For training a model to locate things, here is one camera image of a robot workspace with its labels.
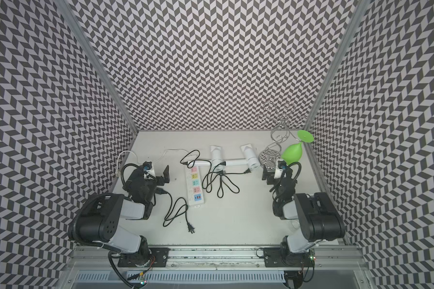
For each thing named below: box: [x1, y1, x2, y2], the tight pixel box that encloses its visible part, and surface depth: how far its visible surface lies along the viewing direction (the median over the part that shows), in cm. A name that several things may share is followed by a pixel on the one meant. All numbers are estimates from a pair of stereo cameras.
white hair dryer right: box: [225, 143, 261, 171], surface depth 98 cm
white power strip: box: [185, 165, 205, 208], surface depth 92 cm
